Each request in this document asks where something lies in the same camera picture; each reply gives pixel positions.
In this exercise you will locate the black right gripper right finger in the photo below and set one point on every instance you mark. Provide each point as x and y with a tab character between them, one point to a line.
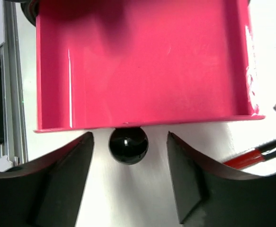
211	194

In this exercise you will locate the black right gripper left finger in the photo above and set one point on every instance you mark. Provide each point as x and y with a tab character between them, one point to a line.
47	191

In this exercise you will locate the pink drawer tray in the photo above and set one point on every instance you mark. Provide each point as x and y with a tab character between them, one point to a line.
127	63

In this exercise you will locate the orange lip gloss black cap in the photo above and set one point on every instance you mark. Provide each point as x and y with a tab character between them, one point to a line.
262	153

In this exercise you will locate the black round drawer knob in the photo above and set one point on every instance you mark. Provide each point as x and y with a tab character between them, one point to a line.
128	145

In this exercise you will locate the aluminium table edge rail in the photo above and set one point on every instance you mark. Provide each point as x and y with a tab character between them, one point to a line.
15	145

